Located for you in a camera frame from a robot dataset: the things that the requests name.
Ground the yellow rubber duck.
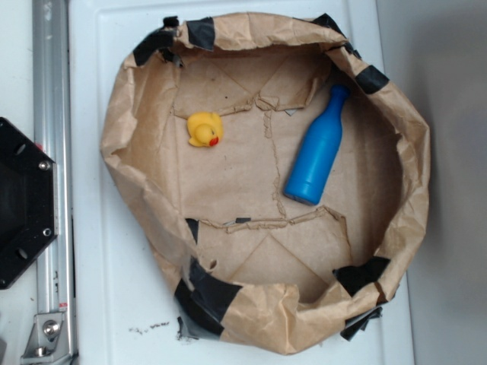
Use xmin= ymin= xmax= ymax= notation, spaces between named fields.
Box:
xmin=186 ymin=112 xmax=224 ymax=148

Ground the metal corner bracket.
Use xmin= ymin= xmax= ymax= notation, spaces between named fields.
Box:
xmin=20 ymin=312 xmax=69 ymax=364

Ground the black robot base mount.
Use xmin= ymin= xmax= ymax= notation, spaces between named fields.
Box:
xmin=1 ymin=118 xmax=57 ymax=290

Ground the blue plastic bottle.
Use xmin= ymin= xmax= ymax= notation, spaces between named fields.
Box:
xmin=284 ymin=84 xmax=350 ymax=205

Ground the brown paper bag tray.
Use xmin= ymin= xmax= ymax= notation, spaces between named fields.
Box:
xmin=100 ymin=12 xmax=431 ymax=354

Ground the aluminium extrusion rail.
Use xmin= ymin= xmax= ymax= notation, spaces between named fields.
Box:
xmin=32 ymin=1 xmax=79 ymax=364

